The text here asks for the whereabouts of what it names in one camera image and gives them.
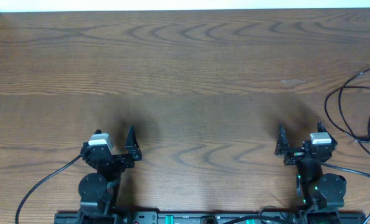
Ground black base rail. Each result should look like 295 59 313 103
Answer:
54 210 365 224

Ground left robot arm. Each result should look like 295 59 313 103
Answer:
78 126 142 223

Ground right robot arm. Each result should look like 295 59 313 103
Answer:
274 122 346 223

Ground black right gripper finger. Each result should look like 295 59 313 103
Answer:
317 121 336 144
274 124 290 156

